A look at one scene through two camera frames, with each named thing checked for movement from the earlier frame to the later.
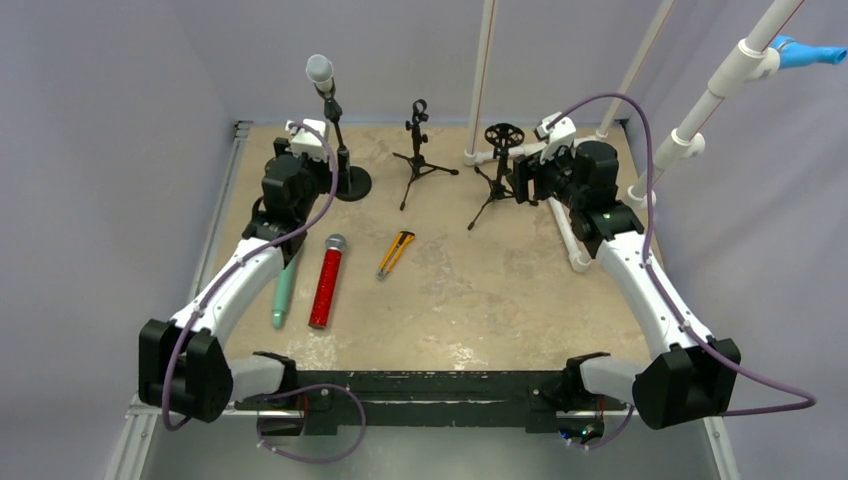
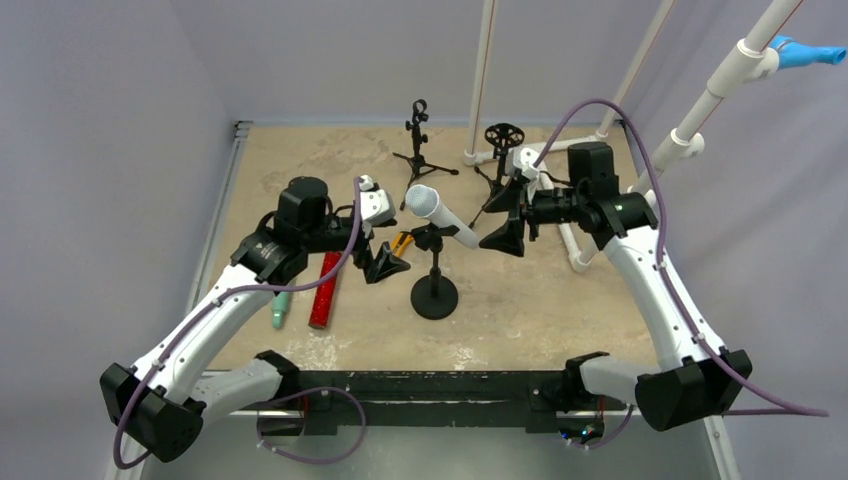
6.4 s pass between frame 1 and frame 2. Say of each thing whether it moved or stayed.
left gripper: moved
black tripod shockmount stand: stayed
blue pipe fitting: stayed
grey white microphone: moved
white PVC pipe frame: stayed
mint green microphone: stayed
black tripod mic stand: stayed
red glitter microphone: stayed
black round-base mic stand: moved
